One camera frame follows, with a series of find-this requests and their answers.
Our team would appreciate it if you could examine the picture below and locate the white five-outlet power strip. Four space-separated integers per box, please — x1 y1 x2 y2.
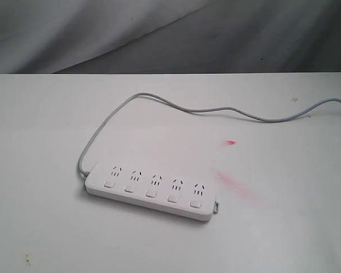
85 162 219 222

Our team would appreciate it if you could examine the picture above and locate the grey backdrop cloth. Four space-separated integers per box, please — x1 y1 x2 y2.
0 1 341 74

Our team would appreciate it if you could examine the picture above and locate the grey power cable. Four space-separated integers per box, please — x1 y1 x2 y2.
78 92 341 177

